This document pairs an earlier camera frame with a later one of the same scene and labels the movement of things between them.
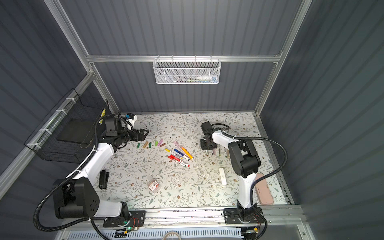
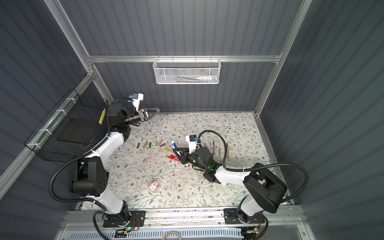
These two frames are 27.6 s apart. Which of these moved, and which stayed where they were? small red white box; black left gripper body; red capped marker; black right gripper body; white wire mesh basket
Moved: black left gripper body; black right gripper body
Stayed: small red white box; white wire mesh basket; red capped marker
